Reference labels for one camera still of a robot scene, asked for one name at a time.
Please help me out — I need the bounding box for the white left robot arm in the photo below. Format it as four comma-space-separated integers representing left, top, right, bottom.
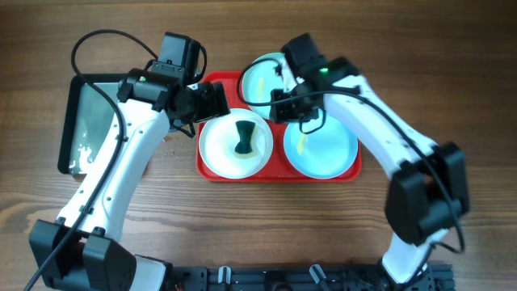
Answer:
25, 69, 229, 290

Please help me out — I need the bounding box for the teal plate at back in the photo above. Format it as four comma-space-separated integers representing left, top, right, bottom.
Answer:
242, 53, 285, 103

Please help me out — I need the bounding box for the yellow green sponge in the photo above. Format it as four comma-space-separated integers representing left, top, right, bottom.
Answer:
234, 120, 255, 154

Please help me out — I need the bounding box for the teal plate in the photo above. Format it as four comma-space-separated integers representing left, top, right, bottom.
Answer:
283, 111, 359, 179
242, 53, 285, 103

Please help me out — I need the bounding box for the white round plate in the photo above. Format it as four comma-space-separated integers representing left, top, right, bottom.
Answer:
198, 108, 274, 179

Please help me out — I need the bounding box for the red plastic tray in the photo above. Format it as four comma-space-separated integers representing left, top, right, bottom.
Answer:
195, 70, 363, 183

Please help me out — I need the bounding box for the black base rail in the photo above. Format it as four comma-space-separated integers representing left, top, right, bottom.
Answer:
166, 264, 456, 291

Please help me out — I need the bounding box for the teal plate at right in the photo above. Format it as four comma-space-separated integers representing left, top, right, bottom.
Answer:
283, 111, 359, 179

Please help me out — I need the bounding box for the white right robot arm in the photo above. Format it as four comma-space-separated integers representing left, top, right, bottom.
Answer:
271, 55, 470, 290

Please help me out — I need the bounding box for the black tray with water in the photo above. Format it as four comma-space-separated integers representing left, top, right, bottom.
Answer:
57, 74, 124, 175

